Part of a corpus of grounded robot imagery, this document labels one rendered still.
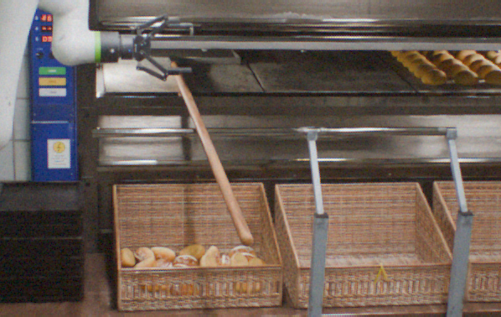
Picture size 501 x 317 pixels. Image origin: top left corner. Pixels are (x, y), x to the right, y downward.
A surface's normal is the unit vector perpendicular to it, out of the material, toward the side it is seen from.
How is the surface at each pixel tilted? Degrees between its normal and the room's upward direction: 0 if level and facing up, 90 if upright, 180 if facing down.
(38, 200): 0
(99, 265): 0
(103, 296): 0
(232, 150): 70
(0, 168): 90
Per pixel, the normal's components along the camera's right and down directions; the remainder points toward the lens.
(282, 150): 0.16, -0.02
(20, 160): 0.15, 0.32
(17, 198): 0.04, -0.95
